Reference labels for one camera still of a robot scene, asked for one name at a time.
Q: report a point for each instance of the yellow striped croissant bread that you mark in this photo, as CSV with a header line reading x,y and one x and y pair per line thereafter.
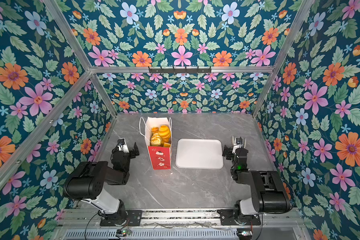
x,y
164,132

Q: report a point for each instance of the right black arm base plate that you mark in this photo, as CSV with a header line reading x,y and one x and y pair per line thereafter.
x,y
230,217

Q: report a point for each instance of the white slotted cable duct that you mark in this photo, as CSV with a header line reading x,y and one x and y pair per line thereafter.
x,y
152,234

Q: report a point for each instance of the striped yellow bread in bag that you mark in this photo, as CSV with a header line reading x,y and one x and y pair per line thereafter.
x,y
167,140

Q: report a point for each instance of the red white paper bag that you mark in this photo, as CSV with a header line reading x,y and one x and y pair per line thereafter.
x,y
160,157

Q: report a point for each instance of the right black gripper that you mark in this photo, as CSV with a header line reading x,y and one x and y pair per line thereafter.
x,y
238,148

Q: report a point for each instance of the round yellow fluted bread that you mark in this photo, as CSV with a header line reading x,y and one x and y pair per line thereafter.
x,y
156,141

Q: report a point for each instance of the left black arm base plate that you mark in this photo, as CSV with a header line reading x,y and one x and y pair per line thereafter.
x,y
122,218

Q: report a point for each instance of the black hook rail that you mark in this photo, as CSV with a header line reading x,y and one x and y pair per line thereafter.
x,y
180,70

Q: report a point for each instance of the white rectangular tray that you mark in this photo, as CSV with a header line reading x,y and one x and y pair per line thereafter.
x,y
199,154

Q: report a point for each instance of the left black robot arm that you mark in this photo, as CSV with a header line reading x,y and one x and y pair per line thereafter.
x,y
86,183

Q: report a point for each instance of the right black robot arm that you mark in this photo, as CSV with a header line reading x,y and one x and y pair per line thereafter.
x,y
268,194

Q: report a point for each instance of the aluminium front rail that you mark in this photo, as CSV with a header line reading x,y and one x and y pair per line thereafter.
x,y
179,218

